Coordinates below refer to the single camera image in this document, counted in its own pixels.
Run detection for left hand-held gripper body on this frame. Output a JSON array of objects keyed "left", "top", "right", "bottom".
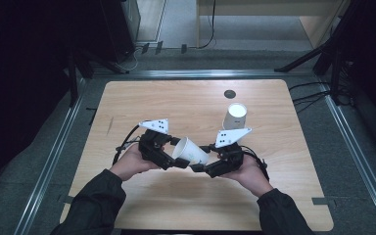
[{"left": 138, "top": 118, "right": 174, "bottom": 171}]

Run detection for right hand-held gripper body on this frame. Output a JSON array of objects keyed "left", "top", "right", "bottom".
[{"left": 205, "top": 127, "right": 253, "bottom": 179}]

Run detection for white printed paper cup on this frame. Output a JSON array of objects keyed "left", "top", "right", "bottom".
[
  {"left": 222, "top": 102, "right": 249, "bottom": 131},
  {"left": 171, "top": 136, "right": 211, "bottom": 166}
]

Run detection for person's right hand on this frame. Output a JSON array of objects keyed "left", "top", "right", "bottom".
[{"left": 219, "top": 154, "right": 274, "bottom": 199}]

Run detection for person's left hand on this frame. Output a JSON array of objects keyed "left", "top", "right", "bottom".
[{"left": 110, "top": 143, "right": 162, "bottom": 182}]

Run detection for grey tape piece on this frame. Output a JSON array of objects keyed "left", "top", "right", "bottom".
[
  {"left": 311, "top": 196, "right": 338, "bottom": 209},
  {"left": 57, "top": 193, "right": 78, "bottom": 206}
]

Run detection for black metal stand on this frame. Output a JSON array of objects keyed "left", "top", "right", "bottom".
[{"left": 66, "top": 45, "right": 130, "bottom": 109}]

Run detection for black computer tower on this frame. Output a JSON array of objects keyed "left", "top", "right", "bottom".
[{"left": 99, "top": 0, "right": 142, "bottom": 65}]

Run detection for light wooden furniture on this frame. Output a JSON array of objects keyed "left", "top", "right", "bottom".
[{"left": 195, "top": 0, "right": 353, "bottom": 50}]

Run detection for black tripod stand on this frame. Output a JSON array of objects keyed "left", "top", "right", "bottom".
[{"left": 273, "top": 0, "right": 376, "bottom": 106}]

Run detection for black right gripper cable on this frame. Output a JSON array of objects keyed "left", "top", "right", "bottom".
[{"left": 241, "top": 145, "right": 271, "bottom": 182}]

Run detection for metal floor rail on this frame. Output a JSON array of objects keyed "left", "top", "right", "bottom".
[
  {"left": 13, "top": 77, "right": 88, "bottom": 235},
  {"left": 91, "top": 69, "right": 317, "bottom": 80},
  {"left": 317, "top": 81, "right": 376, "bottom": 235}
]

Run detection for white floor cable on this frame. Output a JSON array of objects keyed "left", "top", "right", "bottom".
[{"left": 115, "top": 45, "right": 144, "bottom": 73}]

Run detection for black floor cable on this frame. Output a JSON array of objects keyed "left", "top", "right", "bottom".
[
  {"left": 288, "top": 80, "right": 331, "bottom": 93},
  {"left": 292, "top": 90, "right": 332, "bottom": 115}
]

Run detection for black hanging cable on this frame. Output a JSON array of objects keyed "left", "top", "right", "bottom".
[{"left": 198, "top": 0, "right": 217, "bottom": 50}]

